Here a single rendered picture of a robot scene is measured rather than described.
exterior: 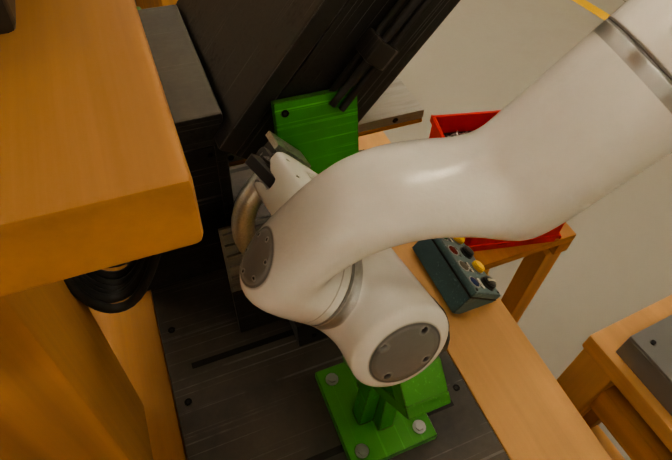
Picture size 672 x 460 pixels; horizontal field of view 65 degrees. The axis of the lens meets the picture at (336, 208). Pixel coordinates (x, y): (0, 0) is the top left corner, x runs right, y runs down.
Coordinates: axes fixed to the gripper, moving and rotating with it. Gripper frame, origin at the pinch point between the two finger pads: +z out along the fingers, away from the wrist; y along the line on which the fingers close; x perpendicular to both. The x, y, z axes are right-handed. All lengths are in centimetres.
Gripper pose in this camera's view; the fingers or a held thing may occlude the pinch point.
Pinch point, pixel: (279, 165)
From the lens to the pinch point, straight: 65.0
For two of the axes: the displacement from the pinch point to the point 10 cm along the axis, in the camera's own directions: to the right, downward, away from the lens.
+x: -6.3, 7.5, 1.8
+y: -6.8, -4.2, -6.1
